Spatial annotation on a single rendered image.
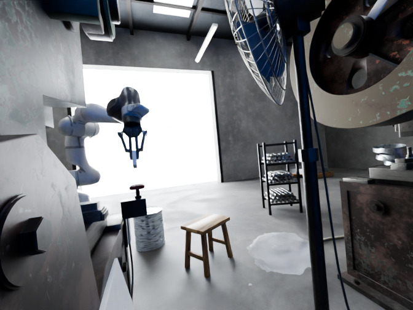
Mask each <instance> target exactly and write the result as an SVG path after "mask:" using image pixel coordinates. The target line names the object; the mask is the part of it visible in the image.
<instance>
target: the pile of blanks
mask: <svg viewBox="0 0 413 310"><path fill-rule="evenodd" d="M162 210H163V209H162ZM162 210H161V211H160V212H158V213H155V214H152V215H146V216H142V217H135V218H133V226H134V233H135V246H136V249H137V251H141V252H148V251H151V250H155V249H158V248H160V247H161V246H163V245H164V243H165V231H164V225H163V223H164V221H163V211H162Z"/></svg>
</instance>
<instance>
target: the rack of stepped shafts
mask: <svg viewBox="0 0 413 310"><path fill-rule="evenodd" d="M288 144H294V157H295V159H292V158H293V156H290V153H288V146H287V145H288ZM279 145H284V146H285V152H279V153H266V146H279ZM257 147H258V161H259V174H260V182H261V195H262V208H265V202H264V200H267V201H268V208H269V215H272V211H271V206H272V205H288V204H289V205H290V206H293V204H299V212H300V213H303V210H302V197H301V183H300V176H299V162H298V155H297V141H296V140H293V142H287V141H284V143H274V144H267V145H266V143H262V145H259V144H257ZM260 147H263V153H264V157H263V160H261V154H260ZM292 161H293V162H292ZM294 161H295V162H294ZM289 164H296V177H297V179H294V178H295V176H292V173H291V172H289ZM261 165H264V167H265V175H264V176H265V177H264V178H263V177H262V167H261ZM272 165H286V169H287V171H285V170H275V171H268V169H267V166H272ZM262 179H263V180H262ZM292 181H293V182H292ZM263 182H266V187H267V192H265V193H266V195H264V188H263ZM281 182H282V183H281ZM285 182H286V183H285ZM270 183H271V184H270ZM291 184H297V191H298V198H299V199H297V198H296V196H295V195H294V194H293V193H292V192H291ZM276 185H288V190H287V189H285V188H277V189H269V186H276ZM282 201H283V202H282ZM286 201H288V202H286ZM295 201H297V202H295ZM274 202H275V203H274ZM278 202H280V203H278ZM271 203H272V204H271Z"/></svg>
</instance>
